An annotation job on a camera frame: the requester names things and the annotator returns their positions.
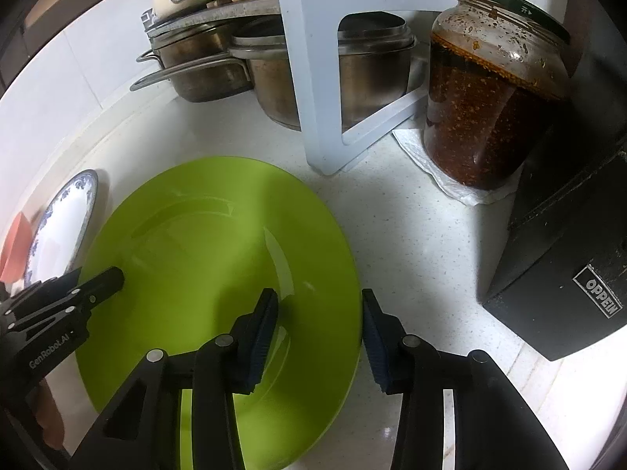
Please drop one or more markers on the pink bowl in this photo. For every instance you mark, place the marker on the pink bowl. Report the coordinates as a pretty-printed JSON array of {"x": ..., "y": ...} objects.
[{"x": 16, "y": 249}]

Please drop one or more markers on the steel pot with handle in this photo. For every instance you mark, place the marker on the steel pot with handle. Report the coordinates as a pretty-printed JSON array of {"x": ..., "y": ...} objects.
[{"x": 197, "y": 61}]

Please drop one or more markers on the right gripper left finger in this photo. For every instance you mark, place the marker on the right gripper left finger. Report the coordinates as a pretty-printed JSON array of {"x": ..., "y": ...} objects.
[{"x": 140, "y": 426}]

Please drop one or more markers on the white paper towel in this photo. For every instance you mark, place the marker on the white paper towel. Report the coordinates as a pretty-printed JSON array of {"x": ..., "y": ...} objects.
[{"x": 410, "y": 141}]

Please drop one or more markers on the green plate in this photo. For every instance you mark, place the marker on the green plate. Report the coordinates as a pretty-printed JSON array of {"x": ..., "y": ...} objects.
[{"x": 197, "y": 245}]

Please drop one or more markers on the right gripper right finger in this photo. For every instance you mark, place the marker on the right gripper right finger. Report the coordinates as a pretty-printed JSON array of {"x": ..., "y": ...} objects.
[{"x": 494, "y": 426}]

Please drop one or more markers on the blue floral white plate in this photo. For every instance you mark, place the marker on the blue floral white plate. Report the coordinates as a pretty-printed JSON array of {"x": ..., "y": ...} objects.
[{"x": 61, "y": 229}]

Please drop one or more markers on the glass jar of chili sauce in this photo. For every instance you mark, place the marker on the glass jar of chili sauce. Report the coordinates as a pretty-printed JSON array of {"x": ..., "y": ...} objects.
[{"x": 495, "y": 75}]

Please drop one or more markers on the large steel pot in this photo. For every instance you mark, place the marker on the large steel pot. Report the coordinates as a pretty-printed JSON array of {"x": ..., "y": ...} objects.
[{"x": 374, "y": 65}]

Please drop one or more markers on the person's left hand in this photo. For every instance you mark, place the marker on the person's left hand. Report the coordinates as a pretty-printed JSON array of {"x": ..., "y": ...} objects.
[{"x": 49, "y": 417}]

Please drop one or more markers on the white plastic shelf rack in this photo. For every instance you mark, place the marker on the white plastic shelf rack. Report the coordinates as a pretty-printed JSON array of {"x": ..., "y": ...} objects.
[{"x": 311, "y": 28}]

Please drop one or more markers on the black box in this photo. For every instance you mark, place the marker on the black box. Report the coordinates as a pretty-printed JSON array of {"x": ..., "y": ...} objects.
[{"x": 561, "y": 281}]

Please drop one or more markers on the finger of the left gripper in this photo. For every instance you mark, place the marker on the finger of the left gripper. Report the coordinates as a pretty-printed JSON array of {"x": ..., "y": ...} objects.
[{"x": 96, "y": 290}]

